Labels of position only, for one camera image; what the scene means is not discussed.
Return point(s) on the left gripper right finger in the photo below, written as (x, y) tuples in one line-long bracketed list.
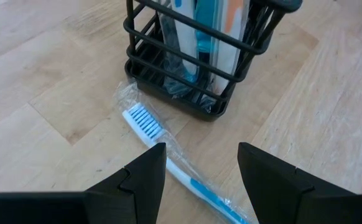
[(293, 199)]

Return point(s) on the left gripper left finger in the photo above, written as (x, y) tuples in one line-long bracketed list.
[(106, 205)]

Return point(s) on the orange white toothbrush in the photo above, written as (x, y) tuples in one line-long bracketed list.
[(230, 62)]

